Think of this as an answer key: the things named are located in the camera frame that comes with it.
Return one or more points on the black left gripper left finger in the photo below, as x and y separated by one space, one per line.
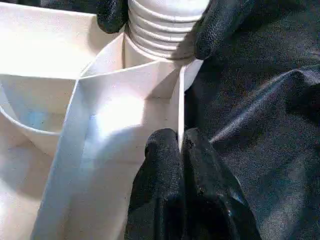
160 180

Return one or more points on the white plastic table leg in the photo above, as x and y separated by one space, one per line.
165 25

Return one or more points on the black mat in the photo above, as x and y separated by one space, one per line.
262 105

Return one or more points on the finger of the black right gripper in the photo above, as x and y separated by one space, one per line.
215 27
113 15

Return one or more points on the white plastic table top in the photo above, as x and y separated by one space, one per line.
50 50

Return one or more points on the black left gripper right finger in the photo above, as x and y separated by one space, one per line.
212 200

